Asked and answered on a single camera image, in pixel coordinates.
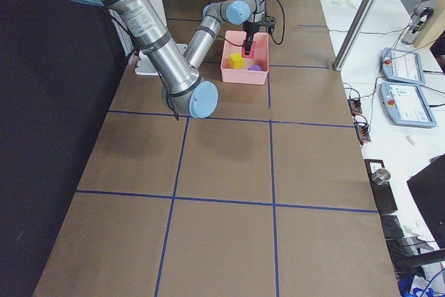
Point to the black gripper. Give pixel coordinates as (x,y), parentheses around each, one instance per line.
(249,30)

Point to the red foam block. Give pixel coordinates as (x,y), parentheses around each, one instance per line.
(251,50)

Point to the yellow foam block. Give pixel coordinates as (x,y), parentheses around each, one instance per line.
(236,61)

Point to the purple foam block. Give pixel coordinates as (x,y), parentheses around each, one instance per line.
(255,68)

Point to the pink plastic bin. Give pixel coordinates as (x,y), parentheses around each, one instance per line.
(232,44)

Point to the orange connector board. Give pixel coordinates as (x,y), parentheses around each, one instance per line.
(355,106)
(362,131)

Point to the far teach pendant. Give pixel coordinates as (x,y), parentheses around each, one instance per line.
(402,66)

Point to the teach pendant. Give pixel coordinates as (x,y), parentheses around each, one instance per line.
(402,66)
(406,105)

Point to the near teach pendant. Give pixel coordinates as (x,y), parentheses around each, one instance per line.
(406,105)

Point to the steel cylinder weight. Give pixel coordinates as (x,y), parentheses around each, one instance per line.
(380,176)

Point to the black monitor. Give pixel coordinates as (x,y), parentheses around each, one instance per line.
(427,190)

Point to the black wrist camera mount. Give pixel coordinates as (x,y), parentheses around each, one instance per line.
(269,22)

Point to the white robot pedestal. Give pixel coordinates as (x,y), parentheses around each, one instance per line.
(159,54)

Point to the aluminium frame post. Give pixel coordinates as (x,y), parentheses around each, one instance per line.
(353,33)

